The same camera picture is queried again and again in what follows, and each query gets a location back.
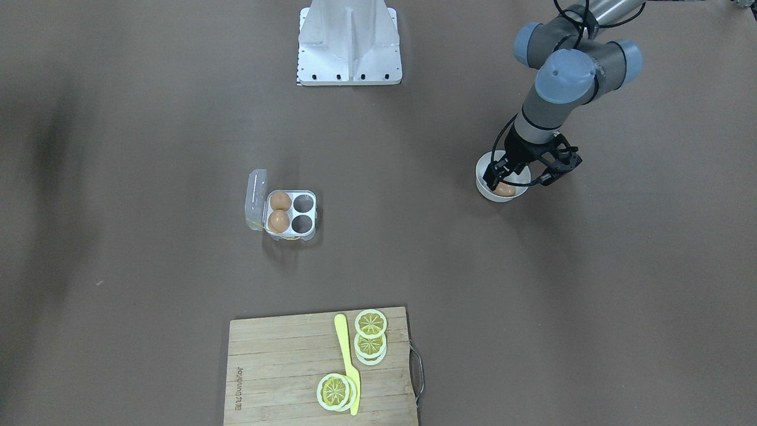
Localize brown egg from bowl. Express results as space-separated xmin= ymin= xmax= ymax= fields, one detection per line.
xmin=493 ymin=182 xmax=518 ymax=198

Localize clear plastic egg box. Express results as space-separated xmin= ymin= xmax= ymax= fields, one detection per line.
xmin=244 ymin=168 xmax=318 ymax=241

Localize brown egg in box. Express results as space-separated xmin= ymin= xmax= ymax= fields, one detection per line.
xmin=268 ymin=191 xmax=292 ymax=211
xmin=267 ymin=209 xmax=291 ymax=234

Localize white bowl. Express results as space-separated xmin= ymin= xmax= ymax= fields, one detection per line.
xmin=475 ymin=153 xmax=532 ymax=203

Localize lemon slice stack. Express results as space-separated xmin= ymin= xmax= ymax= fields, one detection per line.
xmin=352 ymin=334 xmax=389 ymax=366
xmin=354 ymin=308 xmax=389 ymax=339

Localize yellow plastic knife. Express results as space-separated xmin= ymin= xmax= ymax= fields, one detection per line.
xmin=334 ymin=313 xmax=361 ymax=416

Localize lemon slice single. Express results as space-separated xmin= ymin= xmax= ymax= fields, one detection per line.
xmin=316 ymin=373 xmax=358 ymax=412

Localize wooden cutting board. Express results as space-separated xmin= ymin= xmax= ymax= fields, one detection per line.
xmin=224 ymin=306 xmax=422 ymax=425

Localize white pedestal column base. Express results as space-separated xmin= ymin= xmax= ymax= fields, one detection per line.
xmin=296 ymin=1 xmax=403 ymax=86

